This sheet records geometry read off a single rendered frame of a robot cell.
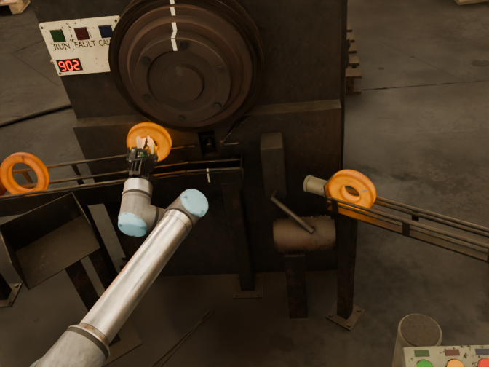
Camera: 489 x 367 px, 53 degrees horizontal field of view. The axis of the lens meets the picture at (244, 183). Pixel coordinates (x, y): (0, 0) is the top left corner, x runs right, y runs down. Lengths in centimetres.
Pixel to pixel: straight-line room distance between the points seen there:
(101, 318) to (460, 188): 204
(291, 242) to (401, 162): 128
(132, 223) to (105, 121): 49
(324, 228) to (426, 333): 49
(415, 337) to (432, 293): 77
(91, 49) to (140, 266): 77
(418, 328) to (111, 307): 86
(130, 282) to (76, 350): 21
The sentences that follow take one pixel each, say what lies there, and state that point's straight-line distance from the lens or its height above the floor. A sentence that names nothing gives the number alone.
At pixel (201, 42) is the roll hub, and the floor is 123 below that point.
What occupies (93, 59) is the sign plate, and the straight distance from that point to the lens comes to 176.
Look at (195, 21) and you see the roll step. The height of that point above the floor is 127.
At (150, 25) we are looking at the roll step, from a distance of 148.
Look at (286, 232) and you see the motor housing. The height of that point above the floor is 52.
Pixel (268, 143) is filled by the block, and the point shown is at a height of 80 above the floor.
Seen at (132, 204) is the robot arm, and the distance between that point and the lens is 155.
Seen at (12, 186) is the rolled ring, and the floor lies 66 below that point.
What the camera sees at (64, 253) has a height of 60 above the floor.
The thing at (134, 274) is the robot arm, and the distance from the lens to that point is 131.
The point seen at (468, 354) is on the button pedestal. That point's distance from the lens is 144.
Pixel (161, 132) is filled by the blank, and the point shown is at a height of 87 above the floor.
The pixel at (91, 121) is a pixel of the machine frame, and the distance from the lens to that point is 189.
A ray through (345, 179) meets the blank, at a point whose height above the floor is 76.
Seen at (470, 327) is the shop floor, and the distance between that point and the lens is 224.
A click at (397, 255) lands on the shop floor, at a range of 241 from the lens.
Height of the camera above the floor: 182
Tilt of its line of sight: 41 degrees down
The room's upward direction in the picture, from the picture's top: 8 degrees counter-clockwise
